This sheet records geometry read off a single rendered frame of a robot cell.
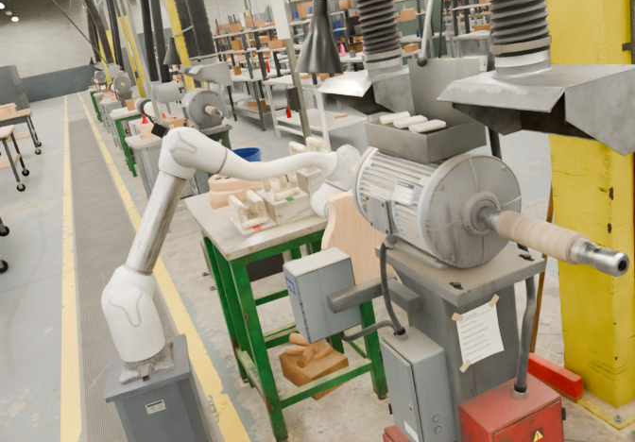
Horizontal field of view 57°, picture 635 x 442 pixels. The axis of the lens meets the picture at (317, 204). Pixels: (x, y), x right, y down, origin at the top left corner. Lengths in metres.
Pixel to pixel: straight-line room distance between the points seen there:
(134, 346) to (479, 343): 1.12
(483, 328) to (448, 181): 0.38
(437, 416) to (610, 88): 0.86
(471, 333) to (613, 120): 0.60
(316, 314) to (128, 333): 0.73
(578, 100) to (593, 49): 1.17
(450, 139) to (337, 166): 0.95
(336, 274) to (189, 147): 0.73
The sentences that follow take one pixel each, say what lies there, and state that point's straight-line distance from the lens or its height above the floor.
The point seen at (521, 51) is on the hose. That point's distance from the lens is 1.14.
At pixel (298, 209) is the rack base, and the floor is 0.98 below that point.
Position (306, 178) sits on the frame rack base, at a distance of 2.38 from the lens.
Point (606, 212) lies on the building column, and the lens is 2.30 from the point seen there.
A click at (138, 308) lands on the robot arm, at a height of 0.93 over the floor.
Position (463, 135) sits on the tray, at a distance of 1.29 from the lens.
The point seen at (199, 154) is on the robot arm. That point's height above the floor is 1.35.
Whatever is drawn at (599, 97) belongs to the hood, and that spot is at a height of 1.51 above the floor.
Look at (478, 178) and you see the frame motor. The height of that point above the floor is 1.33.
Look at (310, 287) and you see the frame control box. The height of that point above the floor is 1.08.
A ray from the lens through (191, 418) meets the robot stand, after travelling 2.14.
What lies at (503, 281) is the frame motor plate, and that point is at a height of 1.11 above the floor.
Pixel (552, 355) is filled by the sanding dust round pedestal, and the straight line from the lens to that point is 3.04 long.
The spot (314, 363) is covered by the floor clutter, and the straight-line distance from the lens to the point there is 2.93.
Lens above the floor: 1.72
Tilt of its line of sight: 18 degrees down
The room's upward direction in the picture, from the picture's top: 11 degrees counter-clockwise
